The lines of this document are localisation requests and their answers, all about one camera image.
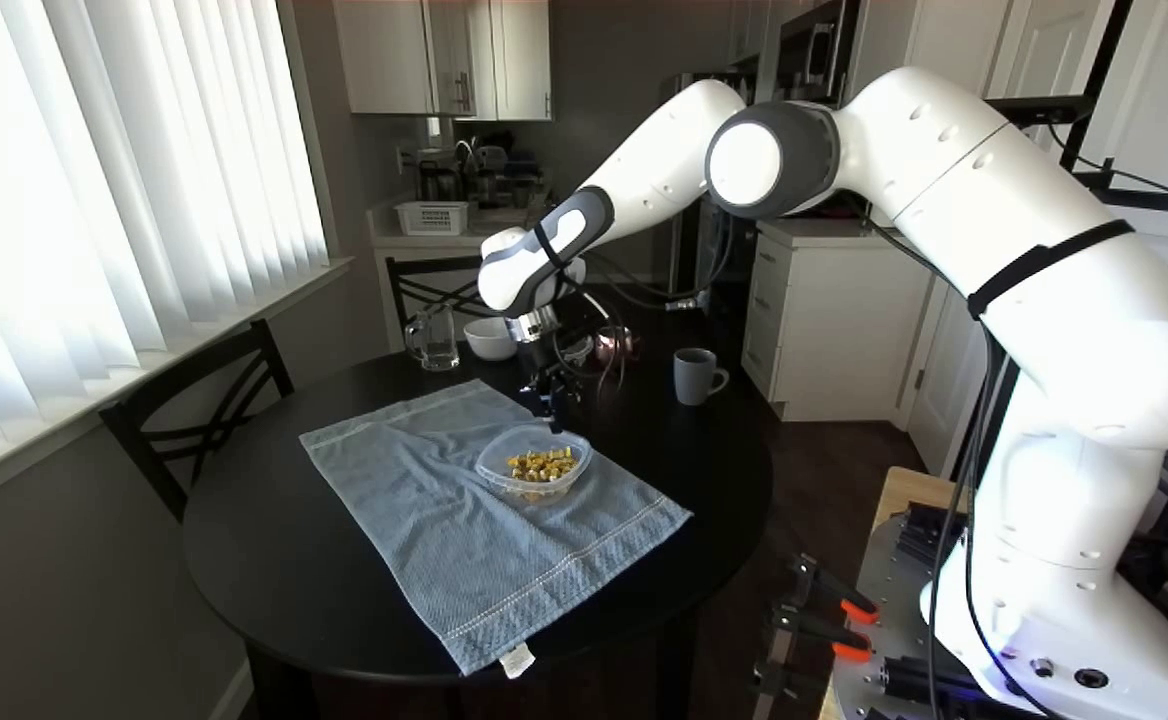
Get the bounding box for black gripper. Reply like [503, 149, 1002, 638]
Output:
[517, 330, 601, 438]

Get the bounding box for yellow candy pile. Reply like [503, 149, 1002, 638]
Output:
[499, 444, 580, 486]

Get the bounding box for blue towel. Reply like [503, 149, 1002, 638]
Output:
[295, 374, 694, 679]

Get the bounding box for white bowl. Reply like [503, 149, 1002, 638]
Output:
[460, 314, 522, 363]

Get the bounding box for clear plastic container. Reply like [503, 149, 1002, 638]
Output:
[470, 422, 601, 511]

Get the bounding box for clear drinking glass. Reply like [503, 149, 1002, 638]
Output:
[400, 299, 466, 374]

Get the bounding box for grey mug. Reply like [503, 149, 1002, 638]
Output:
[669, 345, 732, 409]

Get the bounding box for black chair with crossed back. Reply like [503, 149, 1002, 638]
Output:
[97, 314, 299, 523]
[379, 246, 495, 355]

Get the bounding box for white plastic tub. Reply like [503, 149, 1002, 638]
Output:
[393, 197, 470, 241]

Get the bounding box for dark kitchen counter appliances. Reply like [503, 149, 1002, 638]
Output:
[400, 125, 548, 211]

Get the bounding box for white lower cabinet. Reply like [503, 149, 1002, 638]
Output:
[740, 215, 936, 429]

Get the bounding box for robot mounting table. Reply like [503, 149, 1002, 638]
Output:
[817, 465, 1168, 720]

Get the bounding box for white upper kitchen cabinets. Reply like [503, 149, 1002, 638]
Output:
[328, 0, 555, 129]

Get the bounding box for white vertical window blinds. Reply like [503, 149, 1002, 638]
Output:
[0, 0, 334, 465]

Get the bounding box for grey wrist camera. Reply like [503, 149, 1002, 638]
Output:
[508, 305, 563, 348]

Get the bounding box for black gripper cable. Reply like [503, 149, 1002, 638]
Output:
[567, 255, 732, 319]

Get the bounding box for red handled black clamp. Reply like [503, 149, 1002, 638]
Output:
[792, 553, 884, 636]
[751, 618, 876, 705]

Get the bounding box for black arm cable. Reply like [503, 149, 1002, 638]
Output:
[921, 330, 1015, 720]

